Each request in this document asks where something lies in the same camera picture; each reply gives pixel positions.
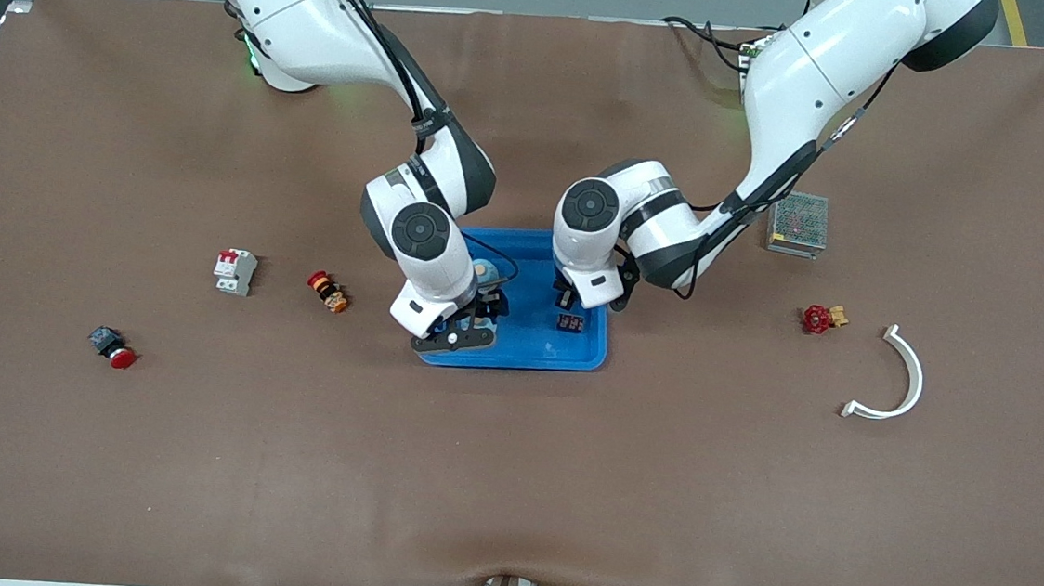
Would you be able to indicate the aluminium table edge rail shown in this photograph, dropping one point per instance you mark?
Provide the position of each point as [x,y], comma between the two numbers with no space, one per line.
[553,19]

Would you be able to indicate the blue plastic tray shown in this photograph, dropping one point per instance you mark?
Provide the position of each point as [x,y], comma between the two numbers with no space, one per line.
[527,349]

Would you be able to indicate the red mushroom push button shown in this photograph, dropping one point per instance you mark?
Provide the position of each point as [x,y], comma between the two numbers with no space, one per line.
[112,346]

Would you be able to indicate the brown table mat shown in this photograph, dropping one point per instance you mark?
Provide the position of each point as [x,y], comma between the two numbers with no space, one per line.
[508,469]

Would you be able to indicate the white red circuit breaker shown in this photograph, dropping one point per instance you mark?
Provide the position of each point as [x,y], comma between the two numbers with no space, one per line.
[235,272]

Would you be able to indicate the light blue call bell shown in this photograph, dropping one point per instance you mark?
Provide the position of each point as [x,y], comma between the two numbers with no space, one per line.
[486,273]

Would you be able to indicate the brass valve red handwheel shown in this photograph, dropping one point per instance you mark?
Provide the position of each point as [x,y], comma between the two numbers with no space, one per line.
[816,318]

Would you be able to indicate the orange black emergency stop switch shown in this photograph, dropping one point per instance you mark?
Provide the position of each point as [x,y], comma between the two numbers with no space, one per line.
[328,292]

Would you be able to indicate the white curved plastic clamp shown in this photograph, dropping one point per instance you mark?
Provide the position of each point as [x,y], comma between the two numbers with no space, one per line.
[918,380]

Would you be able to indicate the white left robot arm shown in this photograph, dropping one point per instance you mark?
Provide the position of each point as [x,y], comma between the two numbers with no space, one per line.
[829,66]

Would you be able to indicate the metal mesh power supply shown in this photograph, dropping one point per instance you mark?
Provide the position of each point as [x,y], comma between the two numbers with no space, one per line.
[799,224]

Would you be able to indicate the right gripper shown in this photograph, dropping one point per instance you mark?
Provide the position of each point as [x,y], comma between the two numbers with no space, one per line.
[490,307]

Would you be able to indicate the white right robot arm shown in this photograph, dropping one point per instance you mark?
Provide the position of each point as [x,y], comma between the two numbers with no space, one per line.
[319,26]

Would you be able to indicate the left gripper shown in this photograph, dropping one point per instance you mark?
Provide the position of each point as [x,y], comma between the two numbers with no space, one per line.
[565,294]

